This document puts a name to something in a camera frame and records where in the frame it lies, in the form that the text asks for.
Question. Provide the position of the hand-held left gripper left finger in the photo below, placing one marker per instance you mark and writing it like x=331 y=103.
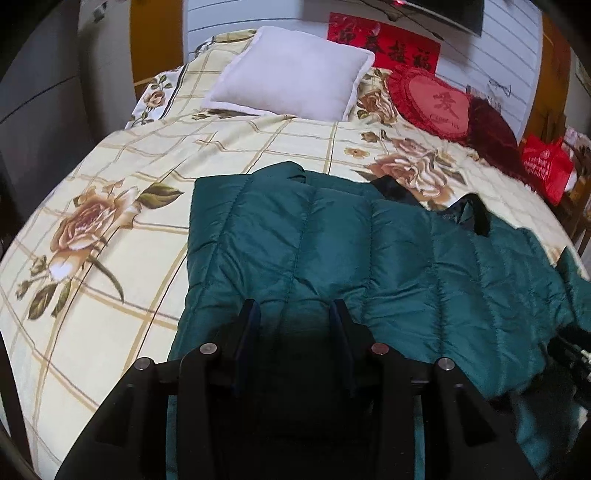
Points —
x=250 y=332

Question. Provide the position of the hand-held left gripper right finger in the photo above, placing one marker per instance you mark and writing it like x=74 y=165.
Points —
x=340 y=332

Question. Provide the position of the green down jacket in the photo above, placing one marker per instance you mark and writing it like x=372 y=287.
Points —
x=323 y=240

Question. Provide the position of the wooden chair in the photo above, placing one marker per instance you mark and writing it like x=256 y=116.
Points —
x=577 y=203

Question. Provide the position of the red shopping bag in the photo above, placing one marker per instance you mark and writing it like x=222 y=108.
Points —
x=547 y=166

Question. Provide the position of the bed with floral checked sheet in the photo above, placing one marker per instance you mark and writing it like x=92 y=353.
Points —
x=138 y=152

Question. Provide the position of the dark red velvet pillow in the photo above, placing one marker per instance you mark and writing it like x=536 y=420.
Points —
x=491 y=134

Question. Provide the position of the red heart-shaped pillow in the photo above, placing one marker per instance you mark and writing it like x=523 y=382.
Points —
x=436 y=104

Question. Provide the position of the white square pillow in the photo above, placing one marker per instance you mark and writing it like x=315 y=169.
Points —
x=291 y=74

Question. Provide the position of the grey refrigerator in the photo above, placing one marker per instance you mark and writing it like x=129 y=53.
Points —
x=41 y=92

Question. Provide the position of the red wall banner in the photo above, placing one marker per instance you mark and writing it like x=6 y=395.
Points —
x=406 y=50

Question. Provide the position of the black wall television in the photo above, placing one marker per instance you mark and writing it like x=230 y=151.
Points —
x=448 y=11

